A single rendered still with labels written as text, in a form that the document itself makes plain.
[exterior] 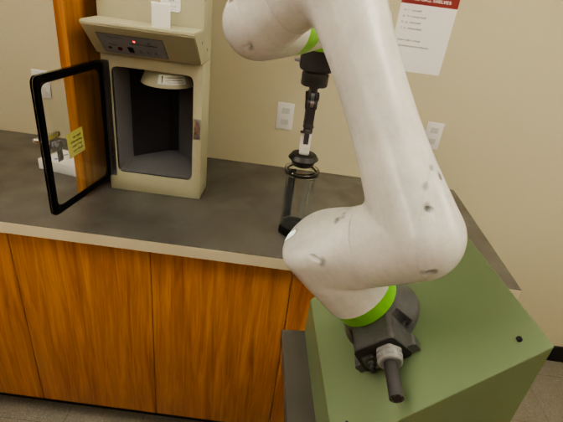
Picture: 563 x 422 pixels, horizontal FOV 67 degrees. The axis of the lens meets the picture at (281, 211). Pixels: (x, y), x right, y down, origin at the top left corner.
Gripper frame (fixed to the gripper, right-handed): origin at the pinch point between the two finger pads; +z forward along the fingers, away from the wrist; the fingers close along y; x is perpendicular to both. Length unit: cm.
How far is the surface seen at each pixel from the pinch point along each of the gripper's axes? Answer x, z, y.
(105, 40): -61, -20, -6
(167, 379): -38, 95, 13
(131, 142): -62, 18, -25
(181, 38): -38.0, -23.8, -2.7
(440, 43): 48, -27, -56
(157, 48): -46, -20, -7
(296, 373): 3, 31, 58
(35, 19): -110, -16, -57
